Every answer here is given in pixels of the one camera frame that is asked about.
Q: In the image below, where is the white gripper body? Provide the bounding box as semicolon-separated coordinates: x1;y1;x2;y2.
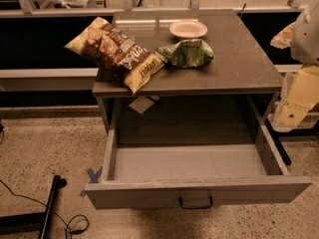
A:
287;66;319;110

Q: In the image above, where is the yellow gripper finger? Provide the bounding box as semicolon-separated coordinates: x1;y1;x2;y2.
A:
277;105;308;127

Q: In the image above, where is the green jalapeno chip bag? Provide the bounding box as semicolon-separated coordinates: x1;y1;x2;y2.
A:
157;39;214;68

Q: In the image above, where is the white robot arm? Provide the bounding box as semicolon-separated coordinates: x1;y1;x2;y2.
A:
273;0;319;132

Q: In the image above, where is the grey drawer cabinet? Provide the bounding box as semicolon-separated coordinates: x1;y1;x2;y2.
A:
93;10;282;137

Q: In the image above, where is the open grey top drawer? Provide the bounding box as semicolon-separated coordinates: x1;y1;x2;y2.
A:
85;95;313;210

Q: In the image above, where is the brown and yellow chip bag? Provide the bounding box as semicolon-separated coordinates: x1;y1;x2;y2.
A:
66;17;163;94

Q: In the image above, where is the white paper bowl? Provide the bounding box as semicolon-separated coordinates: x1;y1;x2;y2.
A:
169;21;207;39

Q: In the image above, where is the white paper tag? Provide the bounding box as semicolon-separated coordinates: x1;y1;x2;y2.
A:
129;96;160;114

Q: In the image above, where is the blue tape cross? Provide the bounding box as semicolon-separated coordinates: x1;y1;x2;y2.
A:
87;167;103;183

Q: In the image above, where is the black metal stand leg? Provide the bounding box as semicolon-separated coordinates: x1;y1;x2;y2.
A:
0;175;67;239

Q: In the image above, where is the black drawer handle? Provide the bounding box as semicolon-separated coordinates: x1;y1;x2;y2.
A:
178;195;214;210

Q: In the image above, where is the black cable on floor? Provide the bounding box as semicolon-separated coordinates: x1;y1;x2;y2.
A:
0;179;90;239

